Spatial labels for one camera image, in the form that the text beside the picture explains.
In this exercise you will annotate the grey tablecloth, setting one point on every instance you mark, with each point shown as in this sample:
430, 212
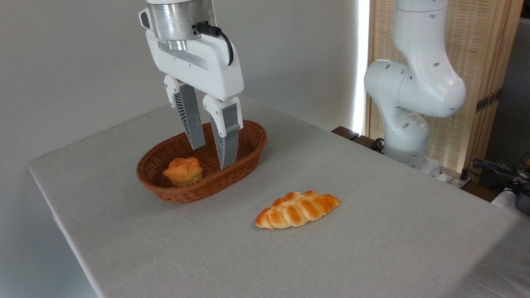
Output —
331, 248

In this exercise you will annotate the round flower-shaped bread roll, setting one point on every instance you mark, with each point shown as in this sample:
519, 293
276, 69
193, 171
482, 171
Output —
183, 170

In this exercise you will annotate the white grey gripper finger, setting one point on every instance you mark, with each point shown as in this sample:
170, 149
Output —
228, 120
189, 111

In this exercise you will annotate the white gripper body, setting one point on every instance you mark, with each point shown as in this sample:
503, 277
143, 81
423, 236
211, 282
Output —
207, 70

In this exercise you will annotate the long braided bread loaf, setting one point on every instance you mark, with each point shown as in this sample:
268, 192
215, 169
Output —
296, 210

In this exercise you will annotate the brown wicker oval basket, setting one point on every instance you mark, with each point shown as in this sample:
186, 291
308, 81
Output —
174, 194

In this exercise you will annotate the wooden woven folding screen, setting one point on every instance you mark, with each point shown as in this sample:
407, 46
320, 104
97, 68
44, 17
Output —
476, 49

